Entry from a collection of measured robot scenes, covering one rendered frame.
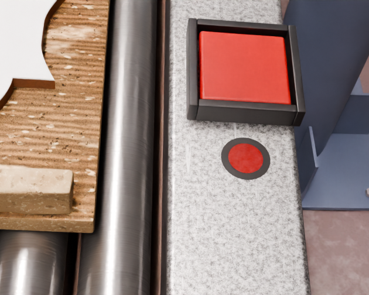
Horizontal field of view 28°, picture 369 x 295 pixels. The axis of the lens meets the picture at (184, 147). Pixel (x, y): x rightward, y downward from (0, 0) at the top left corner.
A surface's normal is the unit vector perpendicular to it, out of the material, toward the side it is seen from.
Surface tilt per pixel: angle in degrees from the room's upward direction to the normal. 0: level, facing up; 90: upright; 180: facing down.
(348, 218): 0
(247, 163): 0
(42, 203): 88
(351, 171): 0
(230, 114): 90
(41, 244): 23
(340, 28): 90
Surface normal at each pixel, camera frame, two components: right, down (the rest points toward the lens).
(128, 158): 0.33, -0.52
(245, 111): 0.00, 0.83
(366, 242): 0.11, -0.55
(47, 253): 0.61, -0.44
